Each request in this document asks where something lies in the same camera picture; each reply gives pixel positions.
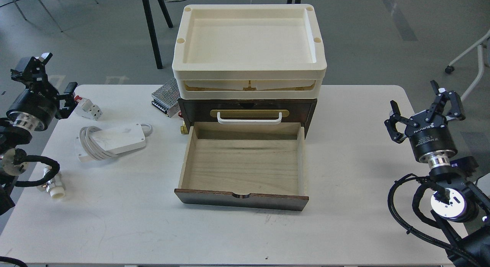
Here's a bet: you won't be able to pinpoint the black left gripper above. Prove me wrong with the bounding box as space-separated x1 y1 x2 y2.
7 52 78 132

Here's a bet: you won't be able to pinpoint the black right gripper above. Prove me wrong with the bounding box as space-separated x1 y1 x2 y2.
384 80 466 163

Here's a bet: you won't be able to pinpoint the white power adapter with cable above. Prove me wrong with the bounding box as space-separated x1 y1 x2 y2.
75 124 153 162

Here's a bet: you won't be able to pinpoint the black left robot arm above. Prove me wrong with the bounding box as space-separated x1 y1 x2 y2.
0 52 78 214

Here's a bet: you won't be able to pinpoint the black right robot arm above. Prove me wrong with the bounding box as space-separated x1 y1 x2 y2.
385 80 490 267

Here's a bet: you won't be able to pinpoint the white red circuit breaker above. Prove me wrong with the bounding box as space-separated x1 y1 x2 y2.
75 96 103 120

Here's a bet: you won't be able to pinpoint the white chair base with caster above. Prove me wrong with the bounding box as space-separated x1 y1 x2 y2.
444 28 490 103

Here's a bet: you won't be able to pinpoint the grey chair legs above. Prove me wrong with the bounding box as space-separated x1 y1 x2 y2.
1 0 103 33

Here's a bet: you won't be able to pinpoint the metal valve with white fitting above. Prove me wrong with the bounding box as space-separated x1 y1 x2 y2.
36 172 66 200

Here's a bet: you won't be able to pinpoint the black table leg stand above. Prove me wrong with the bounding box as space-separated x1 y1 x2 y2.
140 0 174 70

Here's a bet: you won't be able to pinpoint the metal mesh power supply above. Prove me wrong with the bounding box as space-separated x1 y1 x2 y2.
152 78 180 118

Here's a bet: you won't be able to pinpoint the brass knob fitting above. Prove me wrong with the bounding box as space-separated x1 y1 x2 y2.
180 121 189 135

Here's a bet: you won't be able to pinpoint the cream plastic stacked trays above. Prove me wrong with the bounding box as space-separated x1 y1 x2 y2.
173 4 327 100

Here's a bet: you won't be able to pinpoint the open wooden drawer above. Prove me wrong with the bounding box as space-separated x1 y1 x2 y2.
174 122 309 211

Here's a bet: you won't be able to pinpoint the white drawer handle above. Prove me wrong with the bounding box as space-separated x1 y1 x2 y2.
217 112 283 125

